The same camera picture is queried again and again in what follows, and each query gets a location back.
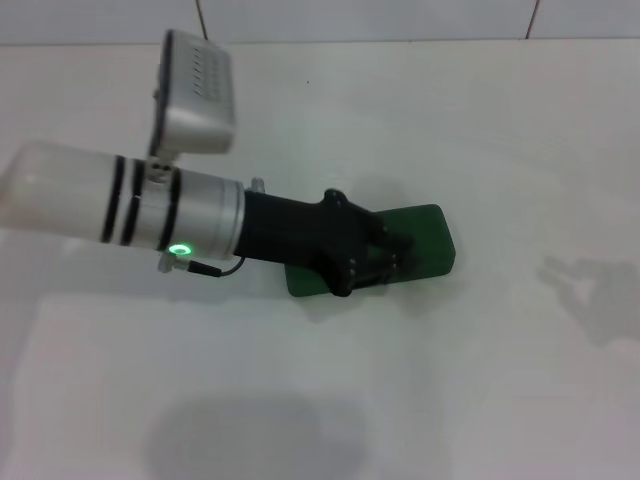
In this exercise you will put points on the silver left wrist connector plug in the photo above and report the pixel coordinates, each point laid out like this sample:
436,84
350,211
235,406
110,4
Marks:
257,185

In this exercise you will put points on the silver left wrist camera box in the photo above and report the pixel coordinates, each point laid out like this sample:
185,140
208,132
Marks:
200,100

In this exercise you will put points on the green glasses case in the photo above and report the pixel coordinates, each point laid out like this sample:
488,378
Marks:
430,240

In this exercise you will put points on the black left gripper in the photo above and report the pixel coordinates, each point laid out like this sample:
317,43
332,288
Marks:
285,230

